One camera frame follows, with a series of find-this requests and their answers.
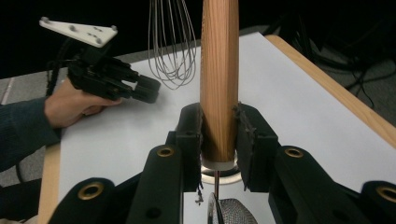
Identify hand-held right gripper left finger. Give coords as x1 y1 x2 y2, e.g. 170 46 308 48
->
167 102 204 192

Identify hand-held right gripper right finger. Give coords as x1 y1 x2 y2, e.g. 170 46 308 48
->
233 102 279 192

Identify green handled wire whisk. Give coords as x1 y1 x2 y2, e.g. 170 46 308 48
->
148 0 198 91

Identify wooden handled mesh strainer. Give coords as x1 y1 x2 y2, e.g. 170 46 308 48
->
200 0 259 224

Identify pale blue table mat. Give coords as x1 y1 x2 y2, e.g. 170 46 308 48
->
57 32 396 224

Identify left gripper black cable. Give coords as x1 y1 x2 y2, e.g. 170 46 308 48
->
46 40 68 96

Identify black floor cables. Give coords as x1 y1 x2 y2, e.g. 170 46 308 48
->
311 46 396 110

